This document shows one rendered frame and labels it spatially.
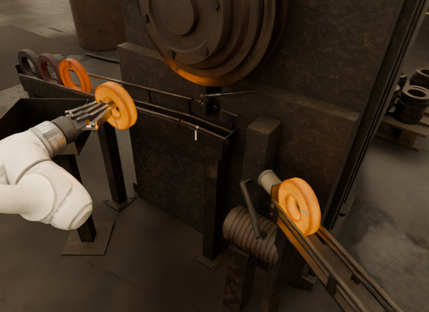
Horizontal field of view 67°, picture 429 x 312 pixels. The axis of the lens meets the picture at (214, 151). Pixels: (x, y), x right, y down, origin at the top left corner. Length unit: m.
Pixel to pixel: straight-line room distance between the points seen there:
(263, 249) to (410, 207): 1.30
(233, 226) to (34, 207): 0.59
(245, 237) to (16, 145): 0.69
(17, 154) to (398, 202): 1.93
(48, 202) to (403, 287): 1.52
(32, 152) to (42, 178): 0.11
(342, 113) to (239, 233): 0.48
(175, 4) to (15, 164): 0.54
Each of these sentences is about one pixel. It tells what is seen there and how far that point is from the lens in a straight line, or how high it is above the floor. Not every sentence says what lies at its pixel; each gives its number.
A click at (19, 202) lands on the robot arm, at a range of 0.75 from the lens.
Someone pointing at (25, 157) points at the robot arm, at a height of 0.86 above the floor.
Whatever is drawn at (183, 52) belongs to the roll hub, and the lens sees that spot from 0.94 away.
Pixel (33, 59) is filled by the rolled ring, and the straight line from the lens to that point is 1.89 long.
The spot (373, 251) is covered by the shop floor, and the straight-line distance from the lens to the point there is 1.86.
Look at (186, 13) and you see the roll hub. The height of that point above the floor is 1.12.
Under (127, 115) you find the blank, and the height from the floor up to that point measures 0.83.
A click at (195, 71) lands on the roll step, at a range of 1.03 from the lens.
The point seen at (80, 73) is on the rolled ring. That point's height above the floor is 0.73.
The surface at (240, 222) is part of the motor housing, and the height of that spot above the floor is 0.52.
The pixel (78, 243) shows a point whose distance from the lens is 1.76.
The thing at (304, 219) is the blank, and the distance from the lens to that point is 0.87.
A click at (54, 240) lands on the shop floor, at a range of 1.83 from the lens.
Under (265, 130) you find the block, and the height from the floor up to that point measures 0.80.
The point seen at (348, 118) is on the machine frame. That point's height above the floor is 0.87.
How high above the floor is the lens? 1.34
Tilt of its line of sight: 37 degrees down
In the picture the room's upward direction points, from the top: 3 degrees clockwise
